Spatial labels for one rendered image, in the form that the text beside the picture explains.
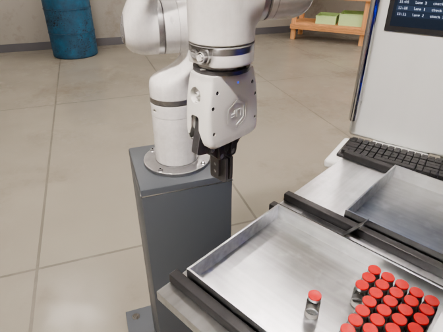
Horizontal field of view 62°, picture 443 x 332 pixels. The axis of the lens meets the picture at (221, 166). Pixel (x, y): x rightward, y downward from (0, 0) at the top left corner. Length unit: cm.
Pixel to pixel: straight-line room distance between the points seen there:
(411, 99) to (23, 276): 186
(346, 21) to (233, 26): 640
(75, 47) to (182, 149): 501
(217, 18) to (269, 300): 45
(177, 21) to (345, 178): 56
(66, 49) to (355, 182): 531
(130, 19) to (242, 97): 45
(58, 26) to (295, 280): 550
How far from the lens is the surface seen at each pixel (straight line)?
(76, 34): 589
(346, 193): 94
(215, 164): 55
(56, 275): 206
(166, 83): 93
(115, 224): 227
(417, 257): 78
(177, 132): 97
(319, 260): 74
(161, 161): 103
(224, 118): 49
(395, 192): 99
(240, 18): 45
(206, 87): 46
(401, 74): 133
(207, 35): 45
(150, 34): 89
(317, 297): 62
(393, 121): 137
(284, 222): 81
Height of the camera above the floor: 139
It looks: 30 degrees down
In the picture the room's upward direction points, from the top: straight up
